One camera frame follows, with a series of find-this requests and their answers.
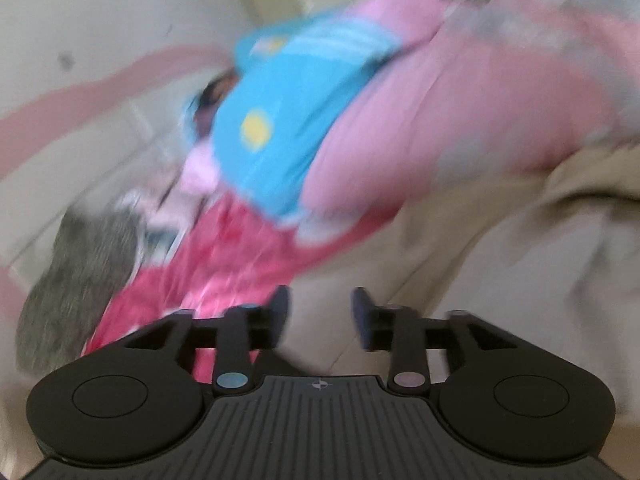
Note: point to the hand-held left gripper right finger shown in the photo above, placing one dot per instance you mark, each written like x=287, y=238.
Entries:
x=362, y=320

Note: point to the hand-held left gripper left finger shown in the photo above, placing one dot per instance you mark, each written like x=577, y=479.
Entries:
x=280, y=315

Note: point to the beige zip jacket black stripes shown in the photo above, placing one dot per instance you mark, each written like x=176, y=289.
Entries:
x=500, y=260

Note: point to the pink printed bed blanket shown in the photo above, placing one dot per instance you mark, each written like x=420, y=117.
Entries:
x=225, y=260

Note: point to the grey fuzzy cloth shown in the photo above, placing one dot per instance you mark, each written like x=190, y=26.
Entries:
x=75, y=285

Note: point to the pink grey blue floral quilt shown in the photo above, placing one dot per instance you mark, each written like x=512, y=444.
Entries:
x=425, y=110

